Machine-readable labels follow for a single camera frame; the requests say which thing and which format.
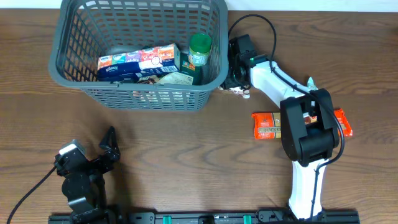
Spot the green lidded pesto jar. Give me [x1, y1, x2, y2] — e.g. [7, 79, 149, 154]
[188, 33, 212, 66]

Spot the dark green snack bag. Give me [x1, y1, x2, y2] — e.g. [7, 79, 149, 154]
[133, 52, 202, 86]

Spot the orange quick cook spaghetti pack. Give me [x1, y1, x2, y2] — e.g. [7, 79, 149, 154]
[251, 109, 353, 139]

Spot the mint toilet tissue pack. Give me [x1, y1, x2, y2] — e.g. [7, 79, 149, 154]
[307, 77, 318, 91]

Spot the blue Kleenex tissue multipack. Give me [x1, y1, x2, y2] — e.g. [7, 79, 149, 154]
[97, 44, 180, 82]

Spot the brown snack packet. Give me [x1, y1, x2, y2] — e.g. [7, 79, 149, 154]
[218, 86, 250, 99]

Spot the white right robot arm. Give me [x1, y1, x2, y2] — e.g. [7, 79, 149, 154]
[226, 54, 345, 220]

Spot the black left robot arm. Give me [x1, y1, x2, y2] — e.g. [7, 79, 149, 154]
[48, 127, 121, 224]

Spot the grey plastic lattice basket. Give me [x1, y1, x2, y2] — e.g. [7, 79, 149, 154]
[49, 0, 228, 111]

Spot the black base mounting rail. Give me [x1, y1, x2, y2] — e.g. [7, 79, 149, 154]
[48, 209, 361, 224]

